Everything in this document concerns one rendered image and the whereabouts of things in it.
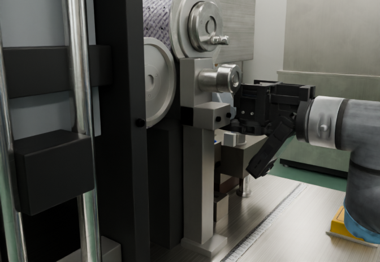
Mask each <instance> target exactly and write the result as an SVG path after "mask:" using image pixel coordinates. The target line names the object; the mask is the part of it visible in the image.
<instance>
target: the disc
mask: <svg viewBox="0 0 380 262"><path fill-rule="evenodd" d="M215 1H216V4H217V6H218V9H219V11H220V13H221V17H222V24H223V13H222V8H221V3H220V1H219V0H215ZM182 2H183V0H172V2H171V7H170V12H169V38H170V44H171V48H172V51H173V54H174V56H175V58H176V60H177V62H178V64H179V65H180V59H181V58H186V56H185V54H184V52H183V50H182V47H181V45H180V41H179V35H178V17H179V11H180V7H181V5H182ZM222 36H223V29H222ZM220 49H221V45H218V47H217V49H216V51H215V53H214V55H213V56H212V58H213V64H214V62H215V61H216V59H217V57H218V54H219V52H220Z"/></svg>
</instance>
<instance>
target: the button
mask: <svg viewBox="0 0 380 262"><path fill-rule="evenodd" d="M331 231H332V232H335V233H338V234H341V235H345V236H348V237H351V238H355V239H359V240H363V239H362V238H356V237H355V236H353V235H352V234H351V233H350V232H349V231H348V230H347V229H346V227H345V225H344V206H341V207H340V208H339V210H338V211H337V213H336V215H335V216H334V218H333V219H332V221H331ZM363 241H364V240H363Z"/></svg>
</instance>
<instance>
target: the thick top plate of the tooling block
mask: <svg viewBox="0 0 380 262"><path fill-rule="evenodd" d="M225 132H230V131H225V130H221V129H216V130H215V131H214V140H216V141H221V166H219V167H217V168H216V169H214V172H216V173H221V174H225V175H229V176H232V177H237V178H241V179H244V178H245V177H246V176H248V175H249V173H248V172H247V171H246V170H245V169H246V168H247V166H248V165H249V164H248V163H249V162H250V160H251V159H252V157H253V156H254V155H255V154H257V152H258V151H259V150H260V149H261V147H262V146H263V144H264V143H265V141H266V140H267V139H268V138H269V137H267V136H266V135H262V136H254V135H245V141H246V142H247V143H246V144H245V145H236V146H234V147H231V146H227V145H223V139H224V133H225Z"/></svg>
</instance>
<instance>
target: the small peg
mask: <svg viewBox="0 0 380 262"><path fill-rule="evenodd" d="M229 43H230V37H229V36H212V37H211V44H212V45H229Z"/></svg>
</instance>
